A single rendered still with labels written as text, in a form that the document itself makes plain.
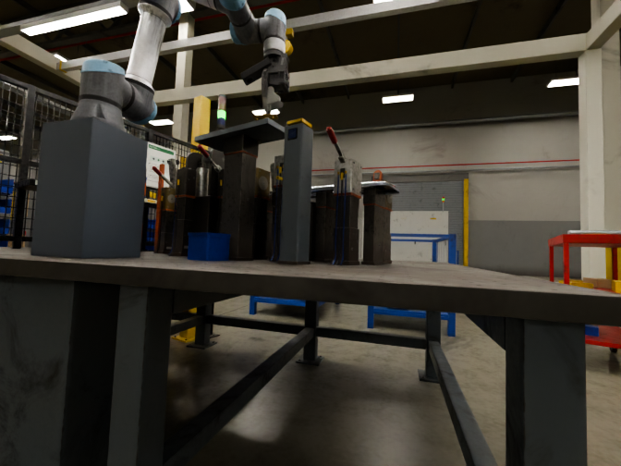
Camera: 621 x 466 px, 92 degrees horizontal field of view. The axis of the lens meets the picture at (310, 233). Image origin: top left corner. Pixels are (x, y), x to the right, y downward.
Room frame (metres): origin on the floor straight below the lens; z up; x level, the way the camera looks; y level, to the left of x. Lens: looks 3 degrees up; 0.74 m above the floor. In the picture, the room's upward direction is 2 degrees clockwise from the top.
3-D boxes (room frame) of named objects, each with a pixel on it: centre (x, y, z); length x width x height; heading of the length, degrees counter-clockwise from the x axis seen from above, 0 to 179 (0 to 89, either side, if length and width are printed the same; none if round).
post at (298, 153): (0.96, 0.05, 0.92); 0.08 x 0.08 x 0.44; 58
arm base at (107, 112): (0.96, 0.70, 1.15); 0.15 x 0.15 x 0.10
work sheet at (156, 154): (2.13, 1.10, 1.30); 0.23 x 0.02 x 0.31; 148
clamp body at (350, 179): (1.04, -0.12, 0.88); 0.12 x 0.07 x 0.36; 148
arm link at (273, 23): (1.02, 0.15, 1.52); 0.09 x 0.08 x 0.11; 82
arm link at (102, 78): (0.97, 0.70, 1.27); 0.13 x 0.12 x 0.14; 172
